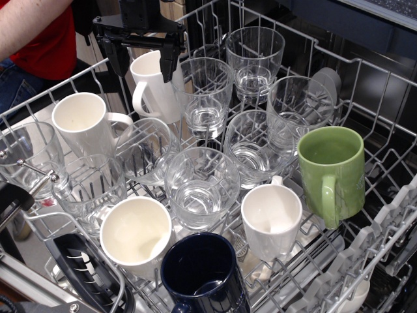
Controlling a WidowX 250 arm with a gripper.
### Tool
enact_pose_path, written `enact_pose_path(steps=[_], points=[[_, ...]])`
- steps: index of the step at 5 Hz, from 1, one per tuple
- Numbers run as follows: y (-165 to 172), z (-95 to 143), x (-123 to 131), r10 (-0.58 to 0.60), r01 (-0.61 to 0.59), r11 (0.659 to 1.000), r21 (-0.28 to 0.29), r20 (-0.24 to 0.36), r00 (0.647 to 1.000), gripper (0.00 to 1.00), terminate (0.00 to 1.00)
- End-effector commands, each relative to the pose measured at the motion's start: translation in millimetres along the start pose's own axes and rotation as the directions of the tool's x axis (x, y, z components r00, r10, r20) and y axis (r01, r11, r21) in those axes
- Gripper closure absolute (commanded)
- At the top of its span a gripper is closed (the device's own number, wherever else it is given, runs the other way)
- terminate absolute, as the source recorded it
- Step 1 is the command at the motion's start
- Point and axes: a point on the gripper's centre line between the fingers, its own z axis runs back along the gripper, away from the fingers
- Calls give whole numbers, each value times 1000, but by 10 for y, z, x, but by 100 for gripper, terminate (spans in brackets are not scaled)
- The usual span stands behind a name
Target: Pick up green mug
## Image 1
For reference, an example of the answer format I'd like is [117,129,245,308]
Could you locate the white mug front left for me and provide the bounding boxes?
[100,196,176,282]

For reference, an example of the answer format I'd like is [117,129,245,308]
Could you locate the small white mug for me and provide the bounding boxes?
[241,175,303,261]

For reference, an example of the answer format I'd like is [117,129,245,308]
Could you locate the clear glass centre front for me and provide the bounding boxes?
[164,147,240,231]

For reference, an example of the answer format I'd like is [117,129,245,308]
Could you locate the metal clamp screw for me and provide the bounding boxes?
[1,149,63,191]

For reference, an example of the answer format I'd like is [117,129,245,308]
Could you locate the clear glass centre right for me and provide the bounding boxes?
[223,110,296,190]

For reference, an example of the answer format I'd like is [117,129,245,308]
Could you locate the clear glass front left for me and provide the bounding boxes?
[52,155,127,237]

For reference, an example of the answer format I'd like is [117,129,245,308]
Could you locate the grey wire dishwasher rack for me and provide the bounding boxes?
[0,0,417,313]

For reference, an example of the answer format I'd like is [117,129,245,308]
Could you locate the clear glass centre left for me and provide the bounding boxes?
[115,117,182,186]

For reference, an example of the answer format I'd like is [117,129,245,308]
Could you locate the green ceramic mug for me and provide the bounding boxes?
[297,126,365,229]

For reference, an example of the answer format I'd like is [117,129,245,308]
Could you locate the grey rack roller wheel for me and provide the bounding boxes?
[311,67,341,106]

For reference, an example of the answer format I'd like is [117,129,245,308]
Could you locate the grey plastic tine row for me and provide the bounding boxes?
[287,179,416,312]

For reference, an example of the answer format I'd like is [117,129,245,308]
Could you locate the red shirt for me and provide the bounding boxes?
[1,1,76,80]

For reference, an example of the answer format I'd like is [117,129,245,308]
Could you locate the tall white mug rear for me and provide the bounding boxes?
[130,50,185,124]

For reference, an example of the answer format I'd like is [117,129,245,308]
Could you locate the tall clear glass centre rear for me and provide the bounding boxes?
[171,57,234,140]

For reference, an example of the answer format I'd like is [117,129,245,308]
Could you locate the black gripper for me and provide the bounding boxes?
[93,1,186,83]

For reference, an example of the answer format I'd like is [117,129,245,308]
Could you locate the clear glass far left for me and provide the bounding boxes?
[1,122,65,190]

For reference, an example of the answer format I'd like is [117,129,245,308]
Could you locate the clear glass rear right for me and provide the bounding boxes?
[225,26,285,106]

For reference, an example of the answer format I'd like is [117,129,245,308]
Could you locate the black rack handle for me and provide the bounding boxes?
[45,233,136,312]

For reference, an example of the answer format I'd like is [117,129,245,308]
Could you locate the tall white mug left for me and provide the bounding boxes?
[51,92,133,157]

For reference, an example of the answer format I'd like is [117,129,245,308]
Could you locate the person forearm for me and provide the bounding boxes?
[1,0,72,60]

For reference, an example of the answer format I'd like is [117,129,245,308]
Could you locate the tall white mug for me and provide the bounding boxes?
[130,50,185,124]
[51,92,133,157]

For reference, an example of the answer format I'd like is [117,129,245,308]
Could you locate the navy blue mug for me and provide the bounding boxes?
[160,233,251,312]

